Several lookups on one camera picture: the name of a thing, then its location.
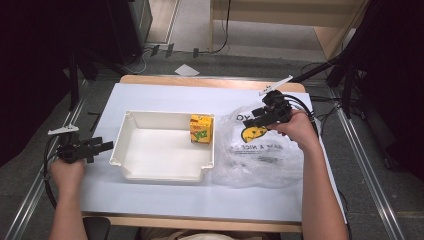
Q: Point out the black cabinet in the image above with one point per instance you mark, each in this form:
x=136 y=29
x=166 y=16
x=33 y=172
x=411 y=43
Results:
x=130 y=30

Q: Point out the yellow juice box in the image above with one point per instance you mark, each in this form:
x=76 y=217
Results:
x=200 y=128

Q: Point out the black stool seat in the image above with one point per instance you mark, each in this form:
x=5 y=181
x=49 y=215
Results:
x=96 y=230

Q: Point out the wooden shelf unit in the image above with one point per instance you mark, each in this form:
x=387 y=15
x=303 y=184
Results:
x=283 y=16

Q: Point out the clear plastic bag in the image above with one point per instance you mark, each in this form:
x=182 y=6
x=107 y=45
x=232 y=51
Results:
x=256 y=160

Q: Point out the metal floor rail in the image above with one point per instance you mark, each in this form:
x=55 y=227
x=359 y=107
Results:
x=30 y=200
x=370 y=173

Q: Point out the black metal stand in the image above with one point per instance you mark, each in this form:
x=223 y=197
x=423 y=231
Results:
x=74 y=83
x=336 y=70

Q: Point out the white paper sheet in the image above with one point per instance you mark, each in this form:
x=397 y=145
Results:
x=186 y=70

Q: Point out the person's left hand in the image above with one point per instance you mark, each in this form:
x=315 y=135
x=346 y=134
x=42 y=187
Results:
x=67 y=176

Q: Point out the person's right hand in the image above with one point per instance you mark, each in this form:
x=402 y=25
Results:
x=298 y=128

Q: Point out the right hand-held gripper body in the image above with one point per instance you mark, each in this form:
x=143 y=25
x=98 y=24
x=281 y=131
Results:
x=276 y=108

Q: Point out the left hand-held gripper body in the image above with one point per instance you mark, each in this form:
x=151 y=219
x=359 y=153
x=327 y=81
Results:
x=71 y=151

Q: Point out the pale blue table mat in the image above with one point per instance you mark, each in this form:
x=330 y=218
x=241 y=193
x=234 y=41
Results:
x=166 y=98

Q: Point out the white plastic tray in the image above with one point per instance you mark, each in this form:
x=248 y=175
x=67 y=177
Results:
x=160 y=156

